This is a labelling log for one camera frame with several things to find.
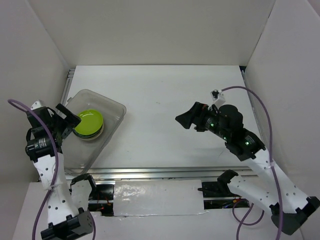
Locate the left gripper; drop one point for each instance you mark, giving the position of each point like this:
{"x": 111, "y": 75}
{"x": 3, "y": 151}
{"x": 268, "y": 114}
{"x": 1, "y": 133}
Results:
{"x": 71, "y": 121}

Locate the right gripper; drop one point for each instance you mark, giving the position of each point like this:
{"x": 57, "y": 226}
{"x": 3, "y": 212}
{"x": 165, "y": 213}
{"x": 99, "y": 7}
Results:
{"x": 196, "y": 115}

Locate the green plate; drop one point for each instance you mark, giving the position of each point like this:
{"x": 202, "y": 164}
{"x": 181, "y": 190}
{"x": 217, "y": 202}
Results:
{"x": 91, "y": 121}

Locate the blue patterned plate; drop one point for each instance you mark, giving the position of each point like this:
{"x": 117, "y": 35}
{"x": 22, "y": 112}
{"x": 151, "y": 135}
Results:
{"x": 88, "y": 136}

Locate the yellow brown patterned plate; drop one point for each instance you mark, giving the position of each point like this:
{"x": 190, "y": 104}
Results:
{"x": 92, "y": 139}

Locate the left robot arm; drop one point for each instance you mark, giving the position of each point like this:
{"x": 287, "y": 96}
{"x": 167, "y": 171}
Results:
{"x": 67, "y": 204}

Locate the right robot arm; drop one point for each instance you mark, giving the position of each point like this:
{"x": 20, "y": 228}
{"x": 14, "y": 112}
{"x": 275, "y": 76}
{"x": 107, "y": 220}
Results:
{"x": 287, "y": 206}

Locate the clear plastic bin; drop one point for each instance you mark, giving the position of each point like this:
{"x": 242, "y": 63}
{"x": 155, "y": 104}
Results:
{"x": 79, "y": 155}

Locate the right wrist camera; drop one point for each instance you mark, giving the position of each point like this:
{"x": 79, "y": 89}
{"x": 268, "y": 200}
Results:
{"x": 218, "y": 100}

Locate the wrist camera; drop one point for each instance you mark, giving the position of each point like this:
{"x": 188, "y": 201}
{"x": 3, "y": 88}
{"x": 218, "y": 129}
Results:
{"x": 37, "y": 104}
{"x": 218, "y": 100}

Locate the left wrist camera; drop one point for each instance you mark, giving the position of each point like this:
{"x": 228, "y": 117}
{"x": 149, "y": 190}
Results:
{"x": 37, "y": 104}

